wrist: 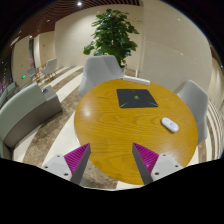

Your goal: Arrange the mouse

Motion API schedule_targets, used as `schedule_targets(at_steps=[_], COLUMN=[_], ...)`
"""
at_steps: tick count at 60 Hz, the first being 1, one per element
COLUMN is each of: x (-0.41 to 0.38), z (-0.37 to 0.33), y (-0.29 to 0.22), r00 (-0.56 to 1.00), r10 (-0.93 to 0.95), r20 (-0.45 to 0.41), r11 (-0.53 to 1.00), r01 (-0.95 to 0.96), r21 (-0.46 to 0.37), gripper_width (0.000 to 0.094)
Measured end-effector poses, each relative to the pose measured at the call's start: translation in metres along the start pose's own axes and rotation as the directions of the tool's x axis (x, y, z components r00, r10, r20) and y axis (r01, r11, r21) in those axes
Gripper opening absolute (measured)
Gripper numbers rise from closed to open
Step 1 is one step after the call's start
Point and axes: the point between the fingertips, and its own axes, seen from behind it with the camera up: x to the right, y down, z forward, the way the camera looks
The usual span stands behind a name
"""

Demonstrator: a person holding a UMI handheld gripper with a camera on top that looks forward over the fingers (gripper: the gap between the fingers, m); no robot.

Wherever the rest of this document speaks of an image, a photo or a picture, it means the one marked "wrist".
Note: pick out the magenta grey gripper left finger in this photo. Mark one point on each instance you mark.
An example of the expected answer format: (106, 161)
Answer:
(70, 166)

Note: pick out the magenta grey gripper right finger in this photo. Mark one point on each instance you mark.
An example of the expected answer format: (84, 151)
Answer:
(153, 166)

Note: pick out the white computer mouse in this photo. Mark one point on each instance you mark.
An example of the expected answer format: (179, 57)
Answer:
(169, 124)

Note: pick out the black mouse pad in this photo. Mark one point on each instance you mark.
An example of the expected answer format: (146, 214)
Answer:
(135, 98)

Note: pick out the round wooden table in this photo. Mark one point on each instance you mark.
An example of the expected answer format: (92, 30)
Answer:
(111, 130)

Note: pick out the grey green sofa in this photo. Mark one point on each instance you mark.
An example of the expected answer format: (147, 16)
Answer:
(25, 111)

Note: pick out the grey chair right of table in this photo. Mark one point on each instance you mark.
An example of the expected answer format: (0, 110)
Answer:
(197, 101)

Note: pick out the white keyboard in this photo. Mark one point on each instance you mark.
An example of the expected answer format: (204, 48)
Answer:
(136, 80)

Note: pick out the grey chair behind table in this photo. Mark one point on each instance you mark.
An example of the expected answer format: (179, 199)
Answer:
(99, 69)

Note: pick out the white armchair far left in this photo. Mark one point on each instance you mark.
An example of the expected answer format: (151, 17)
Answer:
(50, 68)

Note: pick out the grey armchair far left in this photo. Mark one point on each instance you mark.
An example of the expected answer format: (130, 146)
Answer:
(31, 72)

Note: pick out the green potted plant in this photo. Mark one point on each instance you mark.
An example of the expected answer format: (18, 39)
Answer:
(112, 36)

